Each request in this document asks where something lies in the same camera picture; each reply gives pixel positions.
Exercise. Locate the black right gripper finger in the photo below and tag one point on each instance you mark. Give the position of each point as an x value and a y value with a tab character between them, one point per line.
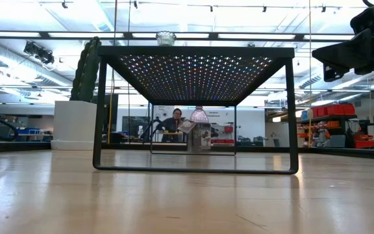
349	52

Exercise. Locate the black perforated metal shelf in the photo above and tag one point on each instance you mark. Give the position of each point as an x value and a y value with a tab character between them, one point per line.
193	51

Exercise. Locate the black background robot arm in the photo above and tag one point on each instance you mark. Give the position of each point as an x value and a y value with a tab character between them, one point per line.
153	130

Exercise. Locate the black aluminium table frame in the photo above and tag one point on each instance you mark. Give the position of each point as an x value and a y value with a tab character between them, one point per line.
28	146

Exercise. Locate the wide red storage bin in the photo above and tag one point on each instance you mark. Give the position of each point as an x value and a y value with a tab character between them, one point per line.
334	110

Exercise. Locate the black ceiling-mounted device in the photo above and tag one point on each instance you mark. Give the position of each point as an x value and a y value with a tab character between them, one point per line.
39	52

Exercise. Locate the blue storage bins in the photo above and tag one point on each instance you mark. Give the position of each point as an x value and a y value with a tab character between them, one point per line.
28	130

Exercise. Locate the red box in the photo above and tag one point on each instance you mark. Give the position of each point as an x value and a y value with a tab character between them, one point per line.
367	144

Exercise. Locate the white hexagonal plant pot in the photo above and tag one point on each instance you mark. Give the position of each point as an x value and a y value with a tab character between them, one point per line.
73	125

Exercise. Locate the metal storage rack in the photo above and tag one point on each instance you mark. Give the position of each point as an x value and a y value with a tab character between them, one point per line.
328	117

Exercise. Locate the low red bin row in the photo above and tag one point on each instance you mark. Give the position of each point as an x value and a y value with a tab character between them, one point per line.
222	141

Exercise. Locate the small red storage bin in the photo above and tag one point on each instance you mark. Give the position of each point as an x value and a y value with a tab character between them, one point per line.
319	111
228	129

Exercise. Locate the person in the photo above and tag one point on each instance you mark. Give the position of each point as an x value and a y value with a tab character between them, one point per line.
172	128

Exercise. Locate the pink ribbed glass candle holder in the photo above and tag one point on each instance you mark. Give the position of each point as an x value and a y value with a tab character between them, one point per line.
199	116

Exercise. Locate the green cactus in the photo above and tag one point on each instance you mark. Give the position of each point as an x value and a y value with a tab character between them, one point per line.
86	74

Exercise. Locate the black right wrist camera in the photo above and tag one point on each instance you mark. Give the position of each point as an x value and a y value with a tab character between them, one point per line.
369	19

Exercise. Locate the black monitor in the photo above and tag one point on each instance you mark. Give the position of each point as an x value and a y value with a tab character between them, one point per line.
135	126

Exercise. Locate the orange storage bin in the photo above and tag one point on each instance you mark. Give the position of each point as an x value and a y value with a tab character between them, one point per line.
333	124

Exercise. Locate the small clear glass cup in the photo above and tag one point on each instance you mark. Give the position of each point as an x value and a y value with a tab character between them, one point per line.
166	39

